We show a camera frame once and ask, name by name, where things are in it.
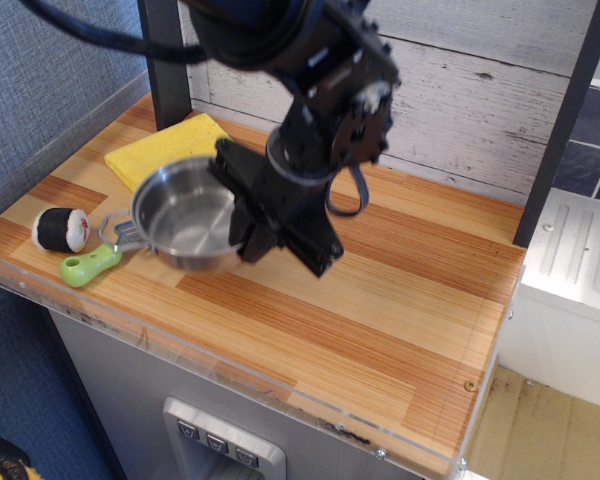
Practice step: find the yellow black object corner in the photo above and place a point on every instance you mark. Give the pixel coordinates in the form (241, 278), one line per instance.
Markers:
(16, 469)

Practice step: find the green handled toy spatula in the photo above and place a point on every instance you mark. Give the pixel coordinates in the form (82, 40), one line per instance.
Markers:
(77, 271)

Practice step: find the dark shelf post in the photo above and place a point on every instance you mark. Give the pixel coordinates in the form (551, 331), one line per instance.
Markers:
(583, 73)
(160, 22)

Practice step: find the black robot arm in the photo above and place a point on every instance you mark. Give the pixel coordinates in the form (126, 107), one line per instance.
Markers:
(341, 76)

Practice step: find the yellow folded towel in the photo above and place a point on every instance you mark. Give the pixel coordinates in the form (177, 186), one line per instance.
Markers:
(194, 137)

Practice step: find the dark left shelf post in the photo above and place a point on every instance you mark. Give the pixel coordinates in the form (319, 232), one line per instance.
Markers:
(160, 22)

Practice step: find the stainless steel pot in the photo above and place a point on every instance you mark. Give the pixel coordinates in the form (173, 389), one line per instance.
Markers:
(182, 214)

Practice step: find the plush sushi roll toy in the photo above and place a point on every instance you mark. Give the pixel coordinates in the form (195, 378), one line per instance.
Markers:
(63, 230)

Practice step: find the dark right shelf post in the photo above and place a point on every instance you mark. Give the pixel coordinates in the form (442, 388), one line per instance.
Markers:
(583, 73)

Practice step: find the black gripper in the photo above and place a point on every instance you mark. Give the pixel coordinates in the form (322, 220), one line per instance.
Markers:
(274, 208)

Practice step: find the white grooved appliance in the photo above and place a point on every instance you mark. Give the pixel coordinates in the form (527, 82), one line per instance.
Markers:
(552, 334)

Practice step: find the silver dispenser button panel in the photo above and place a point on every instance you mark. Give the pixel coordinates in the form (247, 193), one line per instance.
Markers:
(208, 447)

